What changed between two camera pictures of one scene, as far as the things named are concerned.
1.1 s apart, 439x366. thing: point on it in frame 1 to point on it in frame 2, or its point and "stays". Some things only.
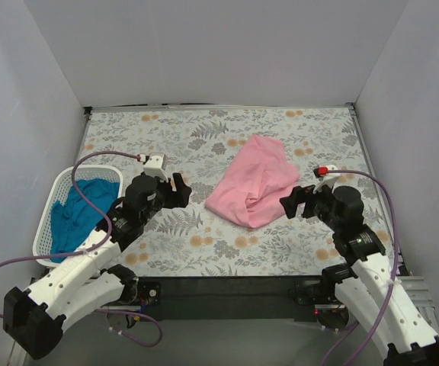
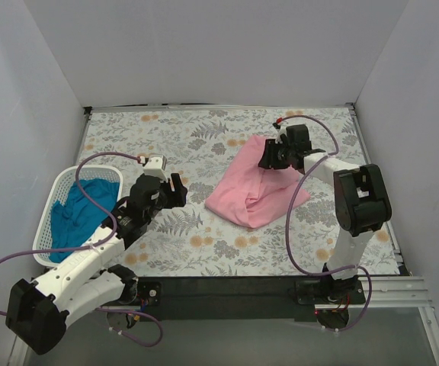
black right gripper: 307,203 to 274,153
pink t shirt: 251,188 stays
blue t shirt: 74,221 stays
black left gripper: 169,194 stays
